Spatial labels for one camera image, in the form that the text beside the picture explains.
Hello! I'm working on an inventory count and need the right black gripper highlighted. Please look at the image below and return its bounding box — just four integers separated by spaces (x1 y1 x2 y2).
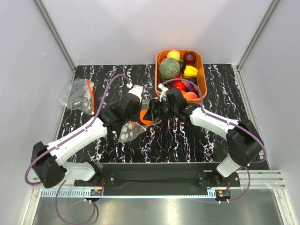
143 99 178 121

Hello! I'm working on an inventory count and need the orange bell pepper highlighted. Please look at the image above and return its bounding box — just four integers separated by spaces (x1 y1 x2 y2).
139 109 154 125

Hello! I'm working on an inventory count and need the polka dot zip bag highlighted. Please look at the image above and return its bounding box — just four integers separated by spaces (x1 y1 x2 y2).
117 93 162 143

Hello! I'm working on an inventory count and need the green netted melon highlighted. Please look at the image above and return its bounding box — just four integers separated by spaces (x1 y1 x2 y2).
159 58 180 79

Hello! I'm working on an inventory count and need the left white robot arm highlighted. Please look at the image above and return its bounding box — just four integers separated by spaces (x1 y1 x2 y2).
31 93 142 188

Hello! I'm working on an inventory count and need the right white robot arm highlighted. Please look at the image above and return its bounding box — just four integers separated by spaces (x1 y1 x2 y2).
144 88 266 186

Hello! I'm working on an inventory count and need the crumpled orange zip bag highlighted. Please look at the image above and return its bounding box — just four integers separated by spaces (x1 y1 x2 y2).
59 78 96 115

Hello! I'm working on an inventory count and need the pink orange peach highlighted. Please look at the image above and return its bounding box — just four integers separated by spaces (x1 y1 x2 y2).
183 91 198 100

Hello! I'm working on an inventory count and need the red tomato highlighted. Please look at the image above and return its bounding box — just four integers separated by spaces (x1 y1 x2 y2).
174 81 186 91

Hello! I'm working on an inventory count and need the purple eggplant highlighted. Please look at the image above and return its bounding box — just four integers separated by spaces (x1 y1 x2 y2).
182 80 199 97

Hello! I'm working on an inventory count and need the purple grape bunch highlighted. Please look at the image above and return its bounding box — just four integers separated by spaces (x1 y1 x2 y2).
158 79 167 84

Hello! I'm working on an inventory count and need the yellow bell pepper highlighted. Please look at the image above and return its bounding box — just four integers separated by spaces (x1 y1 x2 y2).
183 65 198 79

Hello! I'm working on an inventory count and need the dark purple plum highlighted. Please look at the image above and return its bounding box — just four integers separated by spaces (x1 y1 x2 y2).
179 60 186 71

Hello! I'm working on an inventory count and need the dark red apple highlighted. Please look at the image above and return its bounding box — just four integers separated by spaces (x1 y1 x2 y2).
183 51 196 65

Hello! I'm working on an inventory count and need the yellow red peach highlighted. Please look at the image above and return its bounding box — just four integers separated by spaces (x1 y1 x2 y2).
166 50 180 60

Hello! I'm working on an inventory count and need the orange plastic basket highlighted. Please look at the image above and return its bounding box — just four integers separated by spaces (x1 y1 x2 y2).
155 49 207 104

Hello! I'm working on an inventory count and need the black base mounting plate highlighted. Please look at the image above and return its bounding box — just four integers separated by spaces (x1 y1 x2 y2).
74 163 240 197

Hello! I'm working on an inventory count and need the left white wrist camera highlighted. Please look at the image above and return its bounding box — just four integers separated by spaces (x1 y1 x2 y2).
129 85 144 102

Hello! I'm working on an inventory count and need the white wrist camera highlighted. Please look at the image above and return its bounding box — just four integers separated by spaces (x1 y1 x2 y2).
157 83 169 102
129 85 144 102

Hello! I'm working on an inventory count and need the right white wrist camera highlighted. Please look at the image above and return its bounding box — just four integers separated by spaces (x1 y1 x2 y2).
157 83 169 102

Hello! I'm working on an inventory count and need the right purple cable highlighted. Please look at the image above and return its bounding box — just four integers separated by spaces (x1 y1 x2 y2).
163 78 267 165

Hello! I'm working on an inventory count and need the purple cable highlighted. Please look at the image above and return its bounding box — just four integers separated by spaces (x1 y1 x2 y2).
24 74 133 186
163 78 267 165

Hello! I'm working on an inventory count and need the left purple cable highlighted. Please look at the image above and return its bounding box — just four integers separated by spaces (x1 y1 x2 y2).
24 74 133 186

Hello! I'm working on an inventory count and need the white slotted cable duct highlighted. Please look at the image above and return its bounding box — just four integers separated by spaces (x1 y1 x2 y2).
41 188 103 198

